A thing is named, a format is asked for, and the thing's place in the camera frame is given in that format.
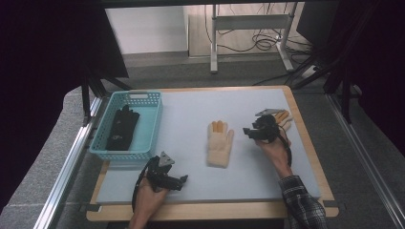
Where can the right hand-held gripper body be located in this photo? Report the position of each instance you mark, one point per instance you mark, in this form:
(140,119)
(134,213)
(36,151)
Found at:
(267,127)

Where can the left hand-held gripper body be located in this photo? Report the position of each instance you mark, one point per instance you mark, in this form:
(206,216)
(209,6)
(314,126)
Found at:
(160,176)

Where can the person's left hand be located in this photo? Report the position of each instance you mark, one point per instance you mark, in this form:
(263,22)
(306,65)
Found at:
(148,198)

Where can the person's right hand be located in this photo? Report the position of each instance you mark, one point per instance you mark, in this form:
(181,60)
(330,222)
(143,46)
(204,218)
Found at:
(278,154)

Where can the teal plastic basket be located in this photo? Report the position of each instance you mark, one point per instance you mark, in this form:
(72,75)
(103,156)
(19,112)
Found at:
(149,133)

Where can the wooden table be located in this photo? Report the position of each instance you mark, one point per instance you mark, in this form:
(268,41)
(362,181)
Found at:
(223,213)

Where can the light blue table mat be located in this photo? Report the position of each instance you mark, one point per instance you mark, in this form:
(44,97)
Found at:
(191,111)

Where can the black glove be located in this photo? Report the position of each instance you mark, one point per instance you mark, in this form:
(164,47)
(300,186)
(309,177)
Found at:
(122,129)

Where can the white power strip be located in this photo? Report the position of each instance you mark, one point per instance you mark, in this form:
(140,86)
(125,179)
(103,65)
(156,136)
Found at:
(308,72)

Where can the black stand legs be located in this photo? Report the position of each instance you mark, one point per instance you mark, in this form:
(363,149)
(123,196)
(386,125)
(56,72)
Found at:
(86,98)
(346,101)

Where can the white metal stand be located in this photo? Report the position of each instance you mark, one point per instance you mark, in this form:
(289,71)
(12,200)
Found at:
(251,22)

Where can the black curtain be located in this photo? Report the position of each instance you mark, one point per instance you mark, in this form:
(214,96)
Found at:
(41,79)
(379,63)

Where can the white board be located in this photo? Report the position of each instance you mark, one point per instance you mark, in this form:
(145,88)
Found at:
(146,28)

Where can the black table bracket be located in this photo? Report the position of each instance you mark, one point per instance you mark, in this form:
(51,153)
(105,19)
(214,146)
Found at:
(331,204)
(90,207)

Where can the aluminium rail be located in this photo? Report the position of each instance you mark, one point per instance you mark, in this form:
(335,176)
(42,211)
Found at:
(67,165)
(366,159)

